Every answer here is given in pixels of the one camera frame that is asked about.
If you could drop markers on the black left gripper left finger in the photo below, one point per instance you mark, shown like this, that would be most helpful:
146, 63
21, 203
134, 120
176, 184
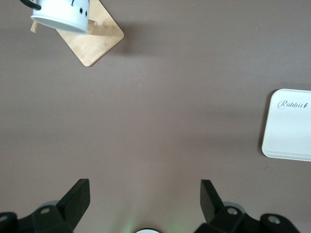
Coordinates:
70, 208

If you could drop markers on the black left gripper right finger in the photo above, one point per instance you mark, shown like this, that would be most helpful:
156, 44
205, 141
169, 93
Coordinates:
218, 216

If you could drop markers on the cream Rabbit tray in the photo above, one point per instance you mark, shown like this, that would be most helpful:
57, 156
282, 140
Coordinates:
289, 131

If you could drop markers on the wooden mug tree rack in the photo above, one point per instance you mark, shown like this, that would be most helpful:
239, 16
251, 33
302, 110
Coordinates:
97, 46

